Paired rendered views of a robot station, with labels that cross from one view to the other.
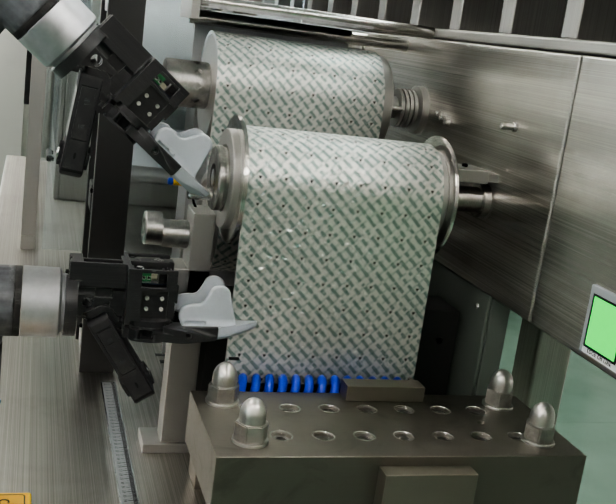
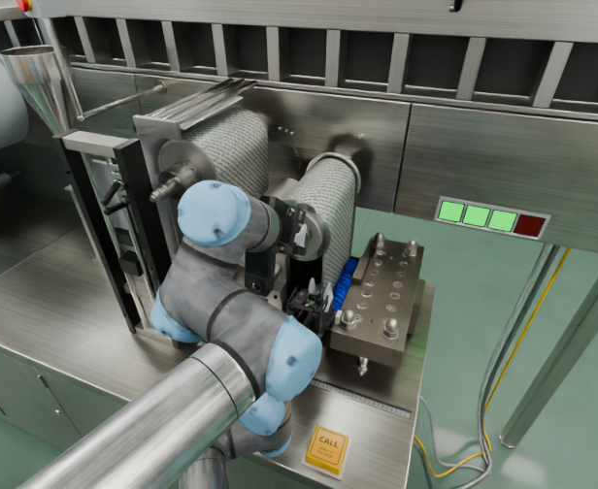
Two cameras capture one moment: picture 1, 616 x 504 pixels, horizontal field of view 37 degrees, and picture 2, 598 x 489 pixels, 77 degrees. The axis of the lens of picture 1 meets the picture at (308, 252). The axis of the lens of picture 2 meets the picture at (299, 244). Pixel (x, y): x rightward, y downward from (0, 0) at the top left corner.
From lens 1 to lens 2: 92 cm
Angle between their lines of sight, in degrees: 51
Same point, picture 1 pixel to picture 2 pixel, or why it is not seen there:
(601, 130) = (433, 137)
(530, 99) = (370, 122)
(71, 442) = not seen: hidden behind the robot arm
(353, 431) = (389, 297)
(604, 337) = (451, 214)
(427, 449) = (411, 284)
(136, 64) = (284, 214)
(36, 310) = not seen: hidden behind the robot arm
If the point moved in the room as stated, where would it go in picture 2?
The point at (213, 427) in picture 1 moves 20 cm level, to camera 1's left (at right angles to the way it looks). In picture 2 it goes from (374, 340) to (319, 406)
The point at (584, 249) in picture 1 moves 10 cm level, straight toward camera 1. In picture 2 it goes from (428, 183) to (462, 200)
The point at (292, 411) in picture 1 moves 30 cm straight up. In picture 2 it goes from (361, 306) to (376, 197)
